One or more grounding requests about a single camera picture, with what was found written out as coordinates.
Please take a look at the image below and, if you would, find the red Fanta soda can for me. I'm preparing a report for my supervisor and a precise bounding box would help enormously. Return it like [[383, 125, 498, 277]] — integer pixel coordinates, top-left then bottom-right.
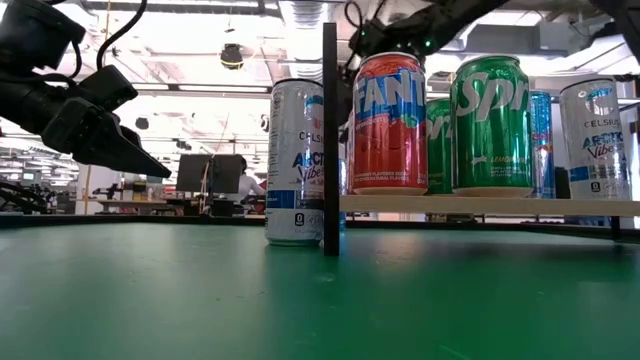
[[352, 51, 429, 196], [344, 109, 356, 195]]

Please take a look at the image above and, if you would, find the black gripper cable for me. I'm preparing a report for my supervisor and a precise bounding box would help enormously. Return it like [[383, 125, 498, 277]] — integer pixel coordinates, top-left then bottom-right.
[[94, 0, 149, 71]]

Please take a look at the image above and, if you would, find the green Sprite soda can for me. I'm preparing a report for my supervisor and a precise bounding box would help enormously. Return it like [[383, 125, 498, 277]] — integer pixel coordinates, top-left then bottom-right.
[[449, 54, 534, 198], [425, 98, 455, 195]]

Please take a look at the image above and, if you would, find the person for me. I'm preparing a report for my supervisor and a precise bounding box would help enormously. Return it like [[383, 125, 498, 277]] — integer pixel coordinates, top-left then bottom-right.
[[234, 155, 269, 206]]

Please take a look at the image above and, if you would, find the silver ventilation duct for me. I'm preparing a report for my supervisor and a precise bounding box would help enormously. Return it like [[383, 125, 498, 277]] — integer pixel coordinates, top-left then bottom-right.
[[279, 0, 326, 81]]

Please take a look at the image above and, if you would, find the black ceiling dome camera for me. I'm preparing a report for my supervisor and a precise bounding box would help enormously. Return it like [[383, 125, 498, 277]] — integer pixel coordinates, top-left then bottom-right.
[[219, 43, 245, 71]]

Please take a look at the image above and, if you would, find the wooden shelf with black frame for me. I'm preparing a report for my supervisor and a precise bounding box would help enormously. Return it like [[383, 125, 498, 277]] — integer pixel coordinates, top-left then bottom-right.
[[322, 22, 640, 257]]

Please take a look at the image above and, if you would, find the wooden desk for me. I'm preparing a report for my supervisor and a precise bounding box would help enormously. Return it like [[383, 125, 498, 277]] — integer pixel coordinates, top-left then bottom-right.
[[97, 198, 169, 215]]

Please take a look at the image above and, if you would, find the blue Red Bull can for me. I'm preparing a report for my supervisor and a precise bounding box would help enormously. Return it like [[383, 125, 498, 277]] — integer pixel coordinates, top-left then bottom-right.
[[338, 157, 349, 232], [528, 89, 557, 200]]

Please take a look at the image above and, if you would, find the black monitor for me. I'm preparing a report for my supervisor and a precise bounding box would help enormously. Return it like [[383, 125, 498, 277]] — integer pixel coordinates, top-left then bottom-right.
[[175, 153, 214, 194], [212, 153, 245, 195]]

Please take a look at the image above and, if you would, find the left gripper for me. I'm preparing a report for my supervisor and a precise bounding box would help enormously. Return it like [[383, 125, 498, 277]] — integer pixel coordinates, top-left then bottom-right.
[[0, 64, 171, 180]]

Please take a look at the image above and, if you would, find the white pillar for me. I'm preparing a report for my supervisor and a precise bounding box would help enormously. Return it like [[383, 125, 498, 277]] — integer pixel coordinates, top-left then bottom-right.
[[77, 164, 124, 215]]

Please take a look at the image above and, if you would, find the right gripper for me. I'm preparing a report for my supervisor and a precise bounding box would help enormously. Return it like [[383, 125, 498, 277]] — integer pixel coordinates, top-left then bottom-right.
[[339, 9, 451, 127]]

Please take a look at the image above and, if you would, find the green table mat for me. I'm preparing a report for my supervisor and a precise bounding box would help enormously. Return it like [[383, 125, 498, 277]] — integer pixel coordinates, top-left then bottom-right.
[[0, 222, 640, 360]]

